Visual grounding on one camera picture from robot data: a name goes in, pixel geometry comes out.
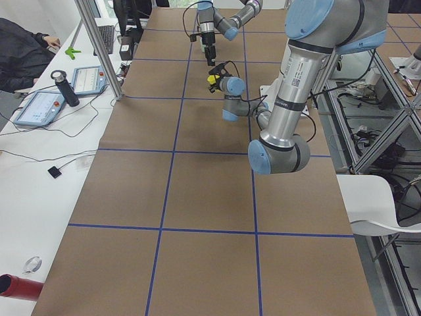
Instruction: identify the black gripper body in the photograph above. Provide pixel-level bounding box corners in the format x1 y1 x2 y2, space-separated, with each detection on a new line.
201 31 216 48
208 79 221 93

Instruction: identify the yellow plastic cup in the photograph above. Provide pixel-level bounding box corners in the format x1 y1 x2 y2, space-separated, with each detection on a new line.
207 75 220 86

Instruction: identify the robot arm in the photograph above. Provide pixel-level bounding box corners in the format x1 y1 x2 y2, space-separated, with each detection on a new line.
208 1 389 174
196 0 263 66

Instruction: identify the black box with label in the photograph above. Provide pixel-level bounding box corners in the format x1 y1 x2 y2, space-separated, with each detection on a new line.
118 28 141 61

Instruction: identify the black keyboard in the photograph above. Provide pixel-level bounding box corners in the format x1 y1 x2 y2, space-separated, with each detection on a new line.
97 25 114 55

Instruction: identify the far blue teach pendant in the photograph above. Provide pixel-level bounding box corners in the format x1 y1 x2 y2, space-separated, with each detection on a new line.
72 65 108 96

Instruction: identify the blue teach pendant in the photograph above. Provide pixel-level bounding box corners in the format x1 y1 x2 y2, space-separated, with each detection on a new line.
13 92 65 127
72 65 108 96

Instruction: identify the green plastic clamp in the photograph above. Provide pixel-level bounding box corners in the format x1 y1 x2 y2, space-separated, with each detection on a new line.
65 46 81 60

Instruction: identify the black drink bottle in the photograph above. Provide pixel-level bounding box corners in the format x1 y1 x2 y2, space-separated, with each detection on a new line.
50 70 80 107

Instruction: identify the near blue teach pendant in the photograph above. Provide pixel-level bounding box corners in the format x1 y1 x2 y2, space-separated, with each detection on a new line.
13 92 65 127

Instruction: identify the small black square pad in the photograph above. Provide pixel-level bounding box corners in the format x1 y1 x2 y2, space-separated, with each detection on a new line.
47 166 62 178

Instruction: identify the seated person in black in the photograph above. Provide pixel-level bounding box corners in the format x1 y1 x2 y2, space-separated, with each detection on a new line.
1 18 61 93

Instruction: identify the white chair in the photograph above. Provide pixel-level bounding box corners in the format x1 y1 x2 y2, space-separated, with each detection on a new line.
336 174 420 236

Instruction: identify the red cylinder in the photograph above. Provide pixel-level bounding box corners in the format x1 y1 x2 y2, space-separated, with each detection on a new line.
1 274 44 302

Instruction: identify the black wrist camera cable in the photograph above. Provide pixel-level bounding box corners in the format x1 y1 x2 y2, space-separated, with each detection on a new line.
182 1 205 43

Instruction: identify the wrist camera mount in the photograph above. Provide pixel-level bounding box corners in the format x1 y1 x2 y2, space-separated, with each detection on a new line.
209 62 231 78

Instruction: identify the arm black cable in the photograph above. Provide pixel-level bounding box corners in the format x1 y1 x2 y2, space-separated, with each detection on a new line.
223 49 378 142

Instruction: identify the aluminium frame post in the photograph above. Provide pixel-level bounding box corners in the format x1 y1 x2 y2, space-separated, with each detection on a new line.
74 0 123 101

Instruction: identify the aluminium frame rack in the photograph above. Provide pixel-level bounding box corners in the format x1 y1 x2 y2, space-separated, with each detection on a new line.
315 13 421 316

